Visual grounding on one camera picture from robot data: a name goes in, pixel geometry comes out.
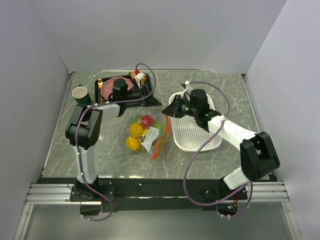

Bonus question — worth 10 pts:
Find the red strawberry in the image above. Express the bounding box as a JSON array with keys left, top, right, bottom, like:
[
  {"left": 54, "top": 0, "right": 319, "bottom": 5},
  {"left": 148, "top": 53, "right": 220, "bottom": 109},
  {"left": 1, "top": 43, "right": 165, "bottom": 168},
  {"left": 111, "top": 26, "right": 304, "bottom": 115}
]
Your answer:
[{"left": 140, "top": 115, "right": 155, "bottom": 128}]

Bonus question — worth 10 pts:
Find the green grape bunch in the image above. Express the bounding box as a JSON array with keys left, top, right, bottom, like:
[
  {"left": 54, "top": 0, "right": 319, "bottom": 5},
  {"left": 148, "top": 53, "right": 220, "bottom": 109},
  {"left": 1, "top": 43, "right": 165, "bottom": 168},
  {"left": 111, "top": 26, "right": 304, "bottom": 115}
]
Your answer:
[{"left": 140, "top": 146, "right": 151, "bottom": 153}]

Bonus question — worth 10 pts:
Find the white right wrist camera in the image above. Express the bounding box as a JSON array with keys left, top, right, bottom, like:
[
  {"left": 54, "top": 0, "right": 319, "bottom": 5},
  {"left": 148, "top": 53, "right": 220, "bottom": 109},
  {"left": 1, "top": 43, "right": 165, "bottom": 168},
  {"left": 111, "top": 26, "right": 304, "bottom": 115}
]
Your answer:
[{"left": 180, "top": 81, "right": 193, "bottom": 100}]

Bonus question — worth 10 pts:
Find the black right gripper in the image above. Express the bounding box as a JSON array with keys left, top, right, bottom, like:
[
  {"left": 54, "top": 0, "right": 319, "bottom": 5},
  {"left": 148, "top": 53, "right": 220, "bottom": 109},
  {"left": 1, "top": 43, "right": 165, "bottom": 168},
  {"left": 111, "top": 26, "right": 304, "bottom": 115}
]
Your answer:
[{"left": 162, "top": 95, "right": 199, "bottom": 118}]

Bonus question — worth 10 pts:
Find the yellow orange fruit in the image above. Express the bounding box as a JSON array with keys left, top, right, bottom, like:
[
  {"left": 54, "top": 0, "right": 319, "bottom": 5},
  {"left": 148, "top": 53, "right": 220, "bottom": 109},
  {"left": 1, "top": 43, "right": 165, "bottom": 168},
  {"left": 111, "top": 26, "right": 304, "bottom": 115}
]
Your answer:
[{"left": 129, "top": 122, "right": 144, "bottom": 138}]

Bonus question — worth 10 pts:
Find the pink dotted plate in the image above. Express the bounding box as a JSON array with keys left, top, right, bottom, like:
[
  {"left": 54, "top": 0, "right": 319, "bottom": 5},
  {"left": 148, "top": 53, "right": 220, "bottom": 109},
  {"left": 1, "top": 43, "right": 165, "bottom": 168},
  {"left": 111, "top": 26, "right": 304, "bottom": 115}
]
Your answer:
[{"left": 101, "top": 76, "right": 134, "bottom": 100}]

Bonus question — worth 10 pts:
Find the green round cabbage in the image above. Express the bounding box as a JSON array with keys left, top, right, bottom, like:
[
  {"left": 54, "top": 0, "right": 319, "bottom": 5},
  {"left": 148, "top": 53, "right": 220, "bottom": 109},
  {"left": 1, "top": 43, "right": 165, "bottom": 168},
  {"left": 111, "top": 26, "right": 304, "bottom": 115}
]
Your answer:
[{"left": 134, "top": 115, "right": 142, "bottom": 122}]

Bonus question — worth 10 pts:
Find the clear zip top bag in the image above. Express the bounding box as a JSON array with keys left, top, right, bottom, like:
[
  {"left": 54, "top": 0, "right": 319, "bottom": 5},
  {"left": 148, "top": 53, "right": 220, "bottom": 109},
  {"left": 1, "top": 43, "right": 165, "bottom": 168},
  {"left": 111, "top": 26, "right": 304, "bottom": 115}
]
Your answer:
[{"left": 130, "top": 115, "right": 171, "bottom": 160}]

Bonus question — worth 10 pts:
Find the small orange cup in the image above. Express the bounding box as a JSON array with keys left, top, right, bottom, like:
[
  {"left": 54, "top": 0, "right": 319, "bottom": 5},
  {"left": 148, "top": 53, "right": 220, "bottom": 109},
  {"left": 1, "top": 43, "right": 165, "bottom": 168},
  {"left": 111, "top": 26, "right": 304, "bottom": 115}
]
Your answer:
[{"left": 129, "top": 71, "right": 137, "bottom": 79}]

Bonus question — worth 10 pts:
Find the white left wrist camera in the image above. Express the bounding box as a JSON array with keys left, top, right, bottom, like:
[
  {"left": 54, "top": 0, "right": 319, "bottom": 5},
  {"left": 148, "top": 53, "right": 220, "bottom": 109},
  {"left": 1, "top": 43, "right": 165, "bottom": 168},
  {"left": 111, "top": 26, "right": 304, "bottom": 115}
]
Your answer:
[{"left": 134, "top": 72, "right": 147, "bottom": 88}]

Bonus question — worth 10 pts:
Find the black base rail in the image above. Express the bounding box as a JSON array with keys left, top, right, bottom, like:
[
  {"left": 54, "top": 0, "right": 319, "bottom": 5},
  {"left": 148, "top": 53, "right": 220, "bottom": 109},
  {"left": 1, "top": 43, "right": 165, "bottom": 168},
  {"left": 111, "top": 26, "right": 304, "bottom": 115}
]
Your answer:
[{"left": 68, "top": 178, "right": 251, "bottom": 213}]

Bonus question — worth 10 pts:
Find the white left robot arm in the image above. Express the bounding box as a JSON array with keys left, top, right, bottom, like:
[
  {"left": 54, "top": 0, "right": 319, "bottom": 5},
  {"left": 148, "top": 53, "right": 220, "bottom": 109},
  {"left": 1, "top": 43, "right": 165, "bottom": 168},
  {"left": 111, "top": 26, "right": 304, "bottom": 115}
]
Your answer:
[{"left": 65, "top": 76, "right": 155, "bottom": 201}]

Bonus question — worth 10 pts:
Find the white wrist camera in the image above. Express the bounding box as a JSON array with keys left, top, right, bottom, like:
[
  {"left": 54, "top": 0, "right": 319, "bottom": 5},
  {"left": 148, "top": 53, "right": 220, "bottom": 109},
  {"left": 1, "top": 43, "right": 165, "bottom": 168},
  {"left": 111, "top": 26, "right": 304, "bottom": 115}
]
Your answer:
[
  {"left": 180, "top": 81, "right": 193, "bottom": 100},
  {"left": 134, "top": 72, "right": 147, "bottom": 88}
]

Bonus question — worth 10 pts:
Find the dark green mug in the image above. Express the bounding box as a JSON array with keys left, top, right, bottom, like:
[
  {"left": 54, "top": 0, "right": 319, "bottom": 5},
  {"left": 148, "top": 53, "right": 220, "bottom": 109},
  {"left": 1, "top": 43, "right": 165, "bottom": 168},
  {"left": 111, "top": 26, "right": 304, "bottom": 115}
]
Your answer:
[{"left": 71, "top": 84, "right": 92, "bottom": 106}]

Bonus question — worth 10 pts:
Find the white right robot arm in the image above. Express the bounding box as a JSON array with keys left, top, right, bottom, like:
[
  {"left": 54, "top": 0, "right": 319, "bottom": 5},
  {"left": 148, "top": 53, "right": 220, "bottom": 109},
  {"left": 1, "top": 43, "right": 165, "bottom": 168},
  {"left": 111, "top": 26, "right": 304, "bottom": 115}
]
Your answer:
[{"left": 162, "top": 89, "right": 280, "bottom": 199}]

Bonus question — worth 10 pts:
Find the yellow corn cob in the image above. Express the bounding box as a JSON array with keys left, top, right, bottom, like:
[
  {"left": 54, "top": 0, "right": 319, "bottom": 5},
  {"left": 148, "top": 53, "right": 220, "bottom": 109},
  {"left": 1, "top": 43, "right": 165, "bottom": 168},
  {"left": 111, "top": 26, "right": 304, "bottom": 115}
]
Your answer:
[{"left": 140, "top": 126, "right": 150, "bottom": 139}]

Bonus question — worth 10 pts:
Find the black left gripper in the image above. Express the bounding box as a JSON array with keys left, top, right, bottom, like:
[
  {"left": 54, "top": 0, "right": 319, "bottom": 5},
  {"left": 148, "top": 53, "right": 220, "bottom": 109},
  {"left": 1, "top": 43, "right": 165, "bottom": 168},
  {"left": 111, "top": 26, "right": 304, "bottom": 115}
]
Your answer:
[{"left": 123, "top": 85, "right": 162, "bottom": 108}]

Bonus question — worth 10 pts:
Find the gold fork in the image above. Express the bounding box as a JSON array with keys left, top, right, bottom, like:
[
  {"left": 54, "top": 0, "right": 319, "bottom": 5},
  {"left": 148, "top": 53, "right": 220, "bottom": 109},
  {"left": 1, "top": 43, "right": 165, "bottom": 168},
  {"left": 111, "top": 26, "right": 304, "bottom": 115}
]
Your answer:
[{"left": 97, "top": 78, "right": 104, "bottom": 104}]

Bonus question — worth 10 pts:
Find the white perforated basket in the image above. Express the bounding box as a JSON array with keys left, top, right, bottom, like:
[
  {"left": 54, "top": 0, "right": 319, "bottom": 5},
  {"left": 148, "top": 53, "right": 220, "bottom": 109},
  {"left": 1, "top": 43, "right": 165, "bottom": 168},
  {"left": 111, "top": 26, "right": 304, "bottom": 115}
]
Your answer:
[{"left": 168, "top": 91, "right": 223, "bottom": 153}]

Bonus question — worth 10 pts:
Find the green star fruit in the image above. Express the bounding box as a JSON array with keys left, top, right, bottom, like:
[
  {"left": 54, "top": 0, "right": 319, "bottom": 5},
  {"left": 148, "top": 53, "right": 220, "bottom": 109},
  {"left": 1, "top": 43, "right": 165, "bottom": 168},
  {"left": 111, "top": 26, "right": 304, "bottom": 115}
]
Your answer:
[{"left": 153, "top": 121, "right": 163, "bottom": 132}]

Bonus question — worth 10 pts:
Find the black serving tray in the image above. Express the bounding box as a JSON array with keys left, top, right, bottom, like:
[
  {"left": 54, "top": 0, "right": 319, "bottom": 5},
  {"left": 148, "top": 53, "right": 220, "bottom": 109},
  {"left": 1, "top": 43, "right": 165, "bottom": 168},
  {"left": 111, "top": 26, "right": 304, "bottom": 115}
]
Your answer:
[{"left": 94, "top": 70, "right": 153, "bottom": 104}]

